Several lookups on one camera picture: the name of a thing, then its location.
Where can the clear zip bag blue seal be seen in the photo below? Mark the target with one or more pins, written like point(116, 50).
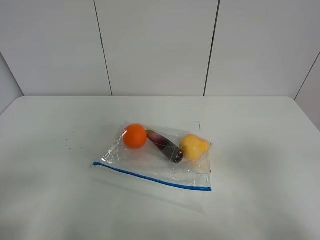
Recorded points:
point(150, 164)

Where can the orange fruit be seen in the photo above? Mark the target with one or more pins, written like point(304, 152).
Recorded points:
point(135, 136)

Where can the purple eggplant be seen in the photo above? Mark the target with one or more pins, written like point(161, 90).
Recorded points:
point(170, 150)

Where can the yellow pear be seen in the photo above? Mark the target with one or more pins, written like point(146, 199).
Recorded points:
point(193, 147)

